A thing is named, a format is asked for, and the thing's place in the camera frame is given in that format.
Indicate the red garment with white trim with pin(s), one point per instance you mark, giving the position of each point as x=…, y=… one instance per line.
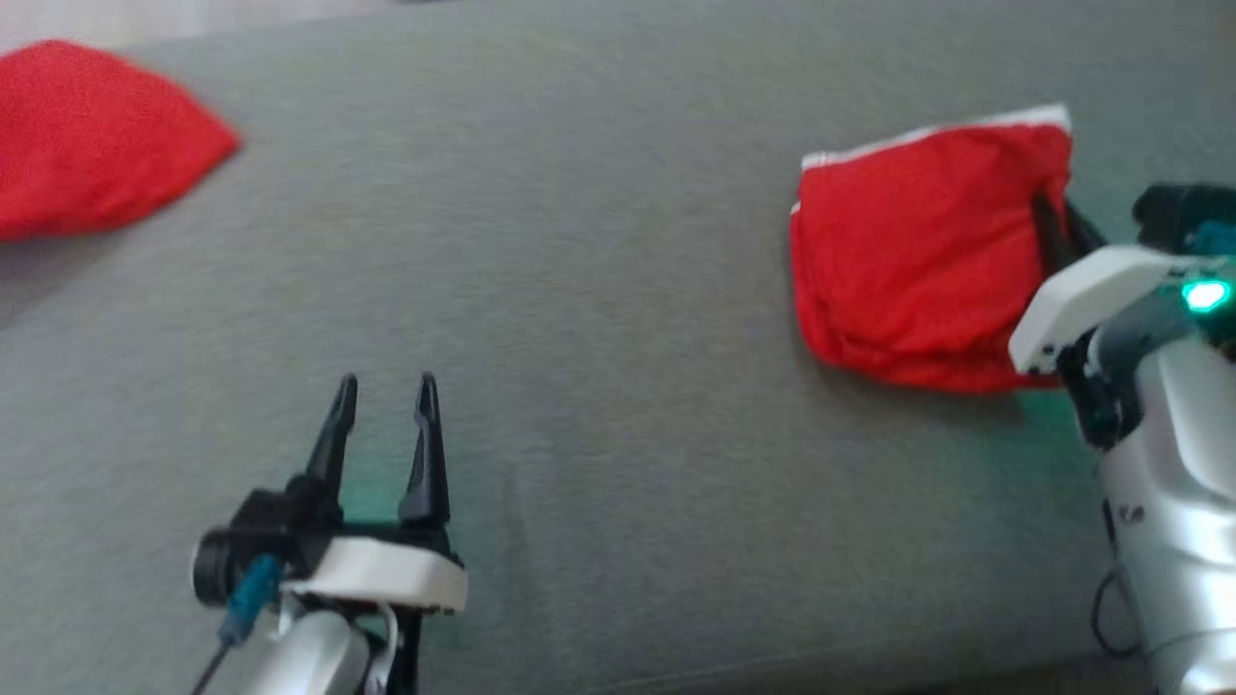
x=917, y=251

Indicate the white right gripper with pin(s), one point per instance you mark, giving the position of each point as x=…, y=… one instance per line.
x=1081, y=299

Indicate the grey sofa seat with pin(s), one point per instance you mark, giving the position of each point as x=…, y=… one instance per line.
x=599, y=338

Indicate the red jersey with black print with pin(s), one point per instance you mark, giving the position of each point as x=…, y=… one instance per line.
x=87, y=135

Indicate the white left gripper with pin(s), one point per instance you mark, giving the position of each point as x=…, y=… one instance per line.
x=386, y=569

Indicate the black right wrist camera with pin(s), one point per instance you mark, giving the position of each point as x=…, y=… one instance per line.
x=1168, y=208

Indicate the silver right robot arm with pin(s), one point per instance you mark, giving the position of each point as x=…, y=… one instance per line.
x=1183, y=502

